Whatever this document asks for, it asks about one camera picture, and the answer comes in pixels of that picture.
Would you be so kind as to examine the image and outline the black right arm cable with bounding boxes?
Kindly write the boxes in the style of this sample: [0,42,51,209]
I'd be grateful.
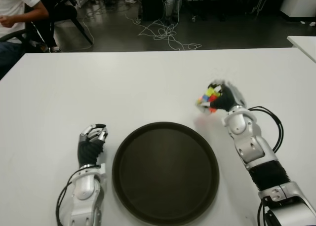
[248,106,284,154]

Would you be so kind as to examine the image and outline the silver background robot legs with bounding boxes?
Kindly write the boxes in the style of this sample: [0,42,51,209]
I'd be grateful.
[165,0,183,19]

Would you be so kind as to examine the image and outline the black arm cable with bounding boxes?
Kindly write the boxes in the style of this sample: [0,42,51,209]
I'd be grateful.
[248,106,284,154]
[56,171,79,226]

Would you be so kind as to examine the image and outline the tangled white floor cable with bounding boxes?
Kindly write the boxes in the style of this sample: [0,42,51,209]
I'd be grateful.
[124,12,202,51]

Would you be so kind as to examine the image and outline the black office chair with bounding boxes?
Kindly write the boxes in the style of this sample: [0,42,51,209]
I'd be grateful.
[24,0,94,53]

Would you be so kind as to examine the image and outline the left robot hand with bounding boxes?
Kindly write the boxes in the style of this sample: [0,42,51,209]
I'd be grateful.
[77,123,109,167]

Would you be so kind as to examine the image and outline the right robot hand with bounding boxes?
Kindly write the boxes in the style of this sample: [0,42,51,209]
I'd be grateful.
[197,79,247,114]

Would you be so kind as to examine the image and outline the person in white shirt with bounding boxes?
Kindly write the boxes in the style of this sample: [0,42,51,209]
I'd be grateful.
[0,0,50,64]

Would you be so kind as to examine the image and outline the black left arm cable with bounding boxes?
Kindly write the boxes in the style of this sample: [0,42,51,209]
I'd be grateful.
[56,171,79,226]

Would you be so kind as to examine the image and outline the black cabinet on casters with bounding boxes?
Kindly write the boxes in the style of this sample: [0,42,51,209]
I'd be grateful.
[140,0,168,21]

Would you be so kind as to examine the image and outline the dark round plate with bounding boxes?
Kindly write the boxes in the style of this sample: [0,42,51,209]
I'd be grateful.
[112,121,220,226]

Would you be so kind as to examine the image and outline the multicoloured Rubik's cube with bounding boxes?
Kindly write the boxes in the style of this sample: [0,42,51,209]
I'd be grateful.
[196,85,222,113]

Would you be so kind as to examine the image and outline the white cabinet with black base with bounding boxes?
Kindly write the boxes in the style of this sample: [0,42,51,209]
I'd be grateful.
[280,0,316,22]

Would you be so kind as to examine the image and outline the white side table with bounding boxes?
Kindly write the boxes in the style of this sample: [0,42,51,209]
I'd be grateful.
[287,36,316,63]

